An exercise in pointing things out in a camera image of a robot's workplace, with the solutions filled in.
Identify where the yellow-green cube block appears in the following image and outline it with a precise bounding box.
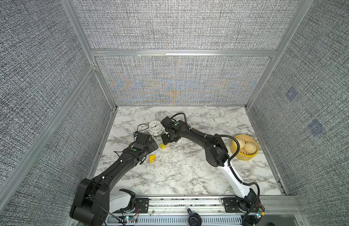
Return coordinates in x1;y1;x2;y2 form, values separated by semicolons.
159;144;166;150

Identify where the yellow triangular block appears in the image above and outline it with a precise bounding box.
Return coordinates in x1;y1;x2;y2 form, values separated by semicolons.
149;155;157;163

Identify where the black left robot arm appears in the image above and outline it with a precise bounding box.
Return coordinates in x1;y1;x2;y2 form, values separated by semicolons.
70;135;158;226

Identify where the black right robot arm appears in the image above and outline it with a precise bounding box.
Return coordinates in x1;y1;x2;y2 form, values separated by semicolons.
161;117;260;212

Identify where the white alarm clock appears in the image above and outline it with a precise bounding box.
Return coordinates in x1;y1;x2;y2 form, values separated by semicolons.
148;120;164;137

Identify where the left steamed bun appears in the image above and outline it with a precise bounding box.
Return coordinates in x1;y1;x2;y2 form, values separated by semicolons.
233;137;246;150

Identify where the steamed bun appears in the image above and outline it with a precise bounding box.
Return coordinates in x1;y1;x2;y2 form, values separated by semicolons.
233;137;246;150
243;142;257;155

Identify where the yellow wooden bucket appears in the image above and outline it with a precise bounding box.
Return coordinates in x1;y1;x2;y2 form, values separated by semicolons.
235;134;259;161

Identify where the right steamed bun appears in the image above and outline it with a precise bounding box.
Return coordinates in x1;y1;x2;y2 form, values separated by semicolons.
243;142;257;155

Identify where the thin black left cable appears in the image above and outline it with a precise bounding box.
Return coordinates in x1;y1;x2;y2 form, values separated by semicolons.
101;123;151;226

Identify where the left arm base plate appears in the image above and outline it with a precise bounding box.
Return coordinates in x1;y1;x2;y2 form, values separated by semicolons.
114;198;150;215

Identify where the black knob on rail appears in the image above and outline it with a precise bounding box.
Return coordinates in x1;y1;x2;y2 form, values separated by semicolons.
187;208;202;226

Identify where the aluminium front rail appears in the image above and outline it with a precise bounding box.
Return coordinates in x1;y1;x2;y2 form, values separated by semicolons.
64;195;308;226

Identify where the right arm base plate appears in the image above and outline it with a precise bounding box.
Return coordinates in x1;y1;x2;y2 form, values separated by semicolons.
221;197;255;213

